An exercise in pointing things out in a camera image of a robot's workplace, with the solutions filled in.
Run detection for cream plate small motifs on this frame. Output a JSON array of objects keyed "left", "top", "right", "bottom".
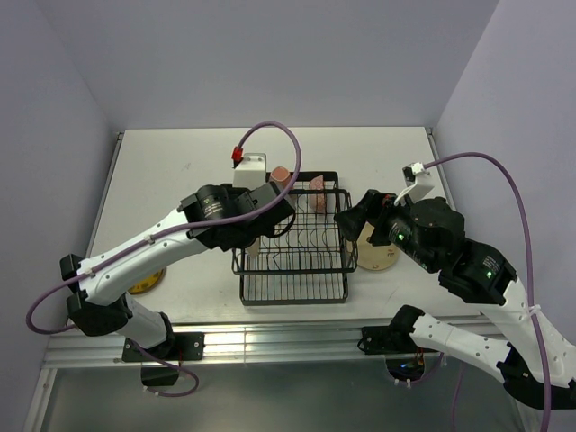
[{"left": 356, "top": 223, "right": 400, "bottom": 271}]

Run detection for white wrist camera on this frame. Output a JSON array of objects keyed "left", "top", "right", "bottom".
[
  {"left": 394, "top": 162, "right": 434, "bottom": 206},
  {"left": 232, "top": 153, "right": 266, "bottom": 190}
]

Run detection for pink floral small bowl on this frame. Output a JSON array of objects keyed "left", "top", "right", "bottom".
[{"left": 308, "top": 175, "right": 328, "bottom": 214}]

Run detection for aluminium mounting rail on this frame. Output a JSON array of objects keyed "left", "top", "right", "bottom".
[{"left": 41, "top": 319, "right": 389, "bottom": 369}]

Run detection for yellow patterned plate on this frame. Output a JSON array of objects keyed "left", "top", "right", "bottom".
[{"left": 128, "top": 268, "right": 167, "bottom": 295}]

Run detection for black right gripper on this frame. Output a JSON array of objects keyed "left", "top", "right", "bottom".
[{"left": 331, "top": 186, "right": 436, "bottom": 270}]

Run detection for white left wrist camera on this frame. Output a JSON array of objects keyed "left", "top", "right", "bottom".
[{"left": 232, "top": 153, "right": 266, "bottom": 190}]

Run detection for cream plate green brushstroke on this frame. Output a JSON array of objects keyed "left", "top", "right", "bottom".
[{"left": 246, "top": 237, "right": 260, "bottom": 258}]

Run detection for pink floral mug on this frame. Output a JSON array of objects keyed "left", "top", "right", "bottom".
[{"left": 270, "top": 166, "right": 292, "bottom": 188}]

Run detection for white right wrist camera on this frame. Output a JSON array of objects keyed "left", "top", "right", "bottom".
[{"left": 394, "top": 162, "right": 434, "bottom": 206}]

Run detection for black wire dish rack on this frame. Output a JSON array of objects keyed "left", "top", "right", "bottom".
[{"left": 232, "top": 171, "right": 357, "bottom": 306}]

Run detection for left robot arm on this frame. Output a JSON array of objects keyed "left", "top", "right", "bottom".
[{"left": 67, "top": 183, "right": 296, "bottom": 359}]

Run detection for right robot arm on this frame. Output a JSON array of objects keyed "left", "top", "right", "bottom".
[{"left": 335, "top": 190, "right": 545, "bottom": 410}]

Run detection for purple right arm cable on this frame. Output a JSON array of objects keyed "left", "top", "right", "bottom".
[{"left": 422, "top": 151, "right": 554, "bottom": 431}]

